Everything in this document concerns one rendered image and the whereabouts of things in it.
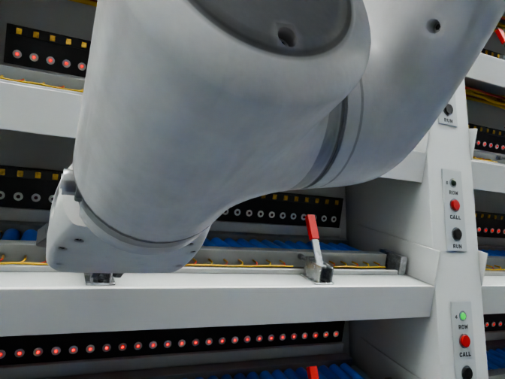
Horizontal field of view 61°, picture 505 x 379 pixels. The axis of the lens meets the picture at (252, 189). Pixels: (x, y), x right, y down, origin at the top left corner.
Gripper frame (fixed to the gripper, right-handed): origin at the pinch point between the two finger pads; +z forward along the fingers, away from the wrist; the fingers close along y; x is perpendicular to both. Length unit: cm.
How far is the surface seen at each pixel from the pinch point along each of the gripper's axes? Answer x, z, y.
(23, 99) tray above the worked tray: 15.8, 1.6, -8.5
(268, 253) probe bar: 3.7, 10.9, 21.8
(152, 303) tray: -3.3, 6.2, 5.3
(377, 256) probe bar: 3.9, 11.1, 40.6
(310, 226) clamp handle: 6.3, 6.7, 26.2
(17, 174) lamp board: 15.2, 18.0, -9.4
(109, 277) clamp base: -0.6, 5.8, 0.8
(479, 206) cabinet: 19, 21, 82
